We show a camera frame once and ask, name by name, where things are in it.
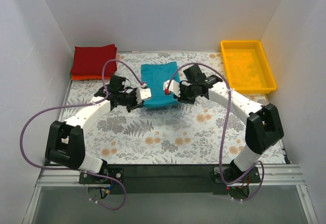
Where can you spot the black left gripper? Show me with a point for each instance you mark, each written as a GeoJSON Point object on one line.
{"type": "Point", "coordinates": [131, 101]}

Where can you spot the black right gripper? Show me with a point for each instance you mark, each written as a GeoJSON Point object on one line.
{"type": "Point", "coordinates": [184, 93]}

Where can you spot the teal t-shirt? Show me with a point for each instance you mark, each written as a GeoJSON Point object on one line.
{"type": "Point", "coordinates": [155, 75]}

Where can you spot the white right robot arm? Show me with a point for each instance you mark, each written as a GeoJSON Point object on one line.
{"type": "Point", "coordinates": [263, 124]}

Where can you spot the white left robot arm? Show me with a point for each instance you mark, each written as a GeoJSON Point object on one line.
{"type": "Point", "coordinates": [66, 141]}

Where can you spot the folded pink t-shirt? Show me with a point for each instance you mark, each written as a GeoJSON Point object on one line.
{"type": "Point", "coordinates": [118, 58]}

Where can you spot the folded orange t-shirt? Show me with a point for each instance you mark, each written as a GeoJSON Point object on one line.
{"type": "Point", "coordinates": [86, 77]}

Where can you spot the folded red t-shirt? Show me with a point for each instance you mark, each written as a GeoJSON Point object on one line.
{"type": "Point", "coordinates": [90, 60]}

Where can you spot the yellow plastic tray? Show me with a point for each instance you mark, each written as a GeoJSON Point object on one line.
{"type": "Point", "coordinates": [246, 67]}

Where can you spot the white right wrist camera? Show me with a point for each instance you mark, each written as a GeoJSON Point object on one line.
{"type": "Point", "coordinates": [172, 86]}

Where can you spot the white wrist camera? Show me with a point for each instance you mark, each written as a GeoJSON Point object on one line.
{"type": "Point", "coordinates": [143, 94]}
{"type": "Point", "coordinates": [172, 86]}

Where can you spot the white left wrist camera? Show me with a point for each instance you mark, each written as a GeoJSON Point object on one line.
{"type": "Point", "coordinates": [143, 94]}

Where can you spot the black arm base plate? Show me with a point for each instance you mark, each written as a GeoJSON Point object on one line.
{"type": "Point", "coordinates": [168, 178]}

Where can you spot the aluminium frame rail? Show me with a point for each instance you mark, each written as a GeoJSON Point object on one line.
{"type": "Point", "coordinates": [273, 174]}

